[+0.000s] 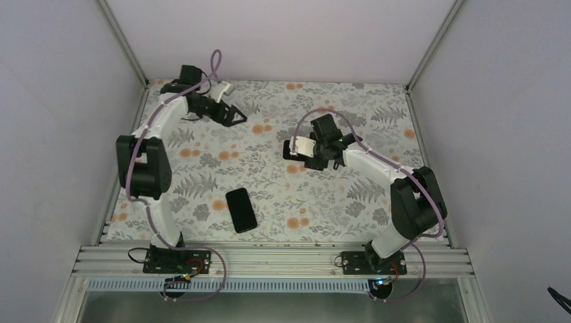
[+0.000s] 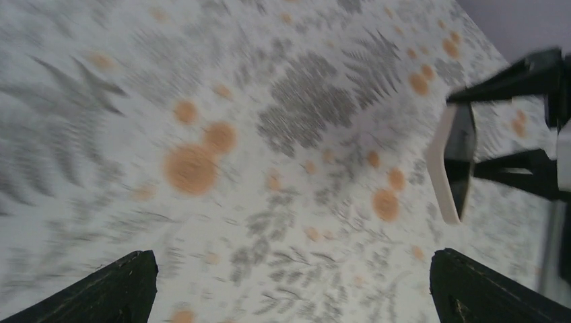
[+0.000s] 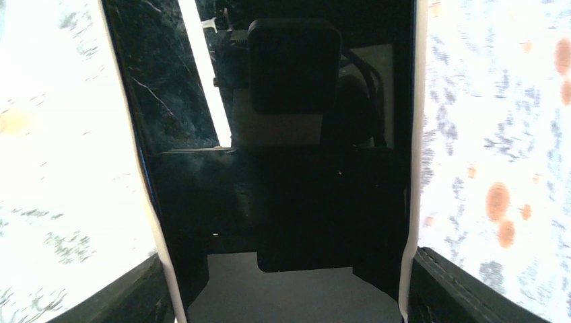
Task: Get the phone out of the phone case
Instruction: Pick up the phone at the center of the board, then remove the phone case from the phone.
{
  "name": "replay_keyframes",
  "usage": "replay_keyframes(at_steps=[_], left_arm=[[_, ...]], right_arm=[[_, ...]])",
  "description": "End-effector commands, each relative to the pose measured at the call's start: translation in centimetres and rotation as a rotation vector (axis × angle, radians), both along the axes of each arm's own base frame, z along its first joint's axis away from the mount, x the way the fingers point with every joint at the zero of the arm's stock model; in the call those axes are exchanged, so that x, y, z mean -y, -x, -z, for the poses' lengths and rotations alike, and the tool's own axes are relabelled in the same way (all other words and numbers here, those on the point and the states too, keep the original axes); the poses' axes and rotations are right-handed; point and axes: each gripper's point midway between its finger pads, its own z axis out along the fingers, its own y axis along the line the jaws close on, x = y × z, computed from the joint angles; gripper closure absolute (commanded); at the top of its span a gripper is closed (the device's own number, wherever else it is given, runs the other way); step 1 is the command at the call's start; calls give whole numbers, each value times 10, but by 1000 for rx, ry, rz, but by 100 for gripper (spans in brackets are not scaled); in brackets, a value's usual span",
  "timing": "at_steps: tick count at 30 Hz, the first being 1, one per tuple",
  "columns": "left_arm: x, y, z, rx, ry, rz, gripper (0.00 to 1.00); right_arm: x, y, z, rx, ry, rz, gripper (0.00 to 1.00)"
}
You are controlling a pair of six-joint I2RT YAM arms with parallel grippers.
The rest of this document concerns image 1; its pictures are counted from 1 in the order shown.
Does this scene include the black phone on mat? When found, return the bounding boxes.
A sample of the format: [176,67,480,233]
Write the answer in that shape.
[226,188,258,234]

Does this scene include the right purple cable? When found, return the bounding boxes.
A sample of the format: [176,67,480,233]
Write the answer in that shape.
[293,107,446,304]

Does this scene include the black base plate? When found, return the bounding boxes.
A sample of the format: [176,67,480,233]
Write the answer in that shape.
[340,251,407,275]
[142,246,211,275]

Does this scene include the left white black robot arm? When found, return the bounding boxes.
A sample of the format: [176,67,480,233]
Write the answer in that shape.
[116,65,247,273]

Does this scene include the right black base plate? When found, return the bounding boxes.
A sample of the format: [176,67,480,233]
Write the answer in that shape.
[340,251,407,275]

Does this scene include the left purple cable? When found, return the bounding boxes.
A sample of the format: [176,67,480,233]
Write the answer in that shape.
[123,49,228,304]

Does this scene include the black object at edge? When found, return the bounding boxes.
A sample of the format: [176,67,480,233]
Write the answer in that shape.
[547,287,571,314]

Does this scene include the floral patterned table mat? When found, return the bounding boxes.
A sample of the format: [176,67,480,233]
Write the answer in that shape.
[106,79,447,244]

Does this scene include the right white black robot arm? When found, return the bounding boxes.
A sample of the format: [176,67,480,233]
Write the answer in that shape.
[289,109,447,274]

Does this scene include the purple cable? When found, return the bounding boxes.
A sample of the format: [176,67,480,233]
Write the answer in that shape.
[293,107,446,304]
[123,49,228,304]

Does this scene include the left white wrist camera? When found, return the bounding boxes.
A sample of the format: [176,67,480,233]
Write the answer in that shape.
[208,81,232,103]

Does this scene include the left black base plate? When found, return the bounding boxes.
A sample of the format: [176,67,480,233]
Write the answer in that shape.
[142,246,211,275]

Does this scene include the aluminium rail frame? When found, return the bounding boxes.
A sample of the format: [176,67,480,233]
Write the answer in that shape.
[55,241,490,322]

